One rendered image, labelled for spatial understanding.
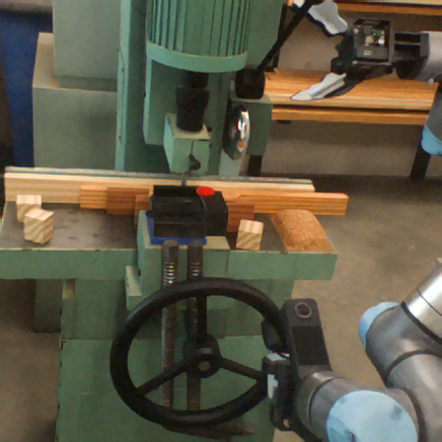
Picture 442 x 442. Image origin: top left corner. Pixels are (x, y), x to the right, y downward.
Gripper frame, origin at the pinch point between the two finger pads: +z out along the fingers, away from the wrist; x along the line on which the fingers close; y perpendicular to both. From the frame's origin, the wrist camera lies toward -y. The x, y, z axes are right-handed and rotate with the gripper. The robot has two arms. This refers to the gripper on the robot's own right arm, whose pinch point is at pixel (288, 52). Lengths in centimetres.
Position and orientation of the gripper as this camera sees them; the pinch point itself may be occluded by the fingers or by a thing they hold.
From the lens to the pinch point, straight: 112.0
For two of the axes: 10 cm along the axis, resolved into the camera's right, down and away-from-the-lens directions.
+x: -0.2, 10.0, -1.0
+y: 2.1, -0.9, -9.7
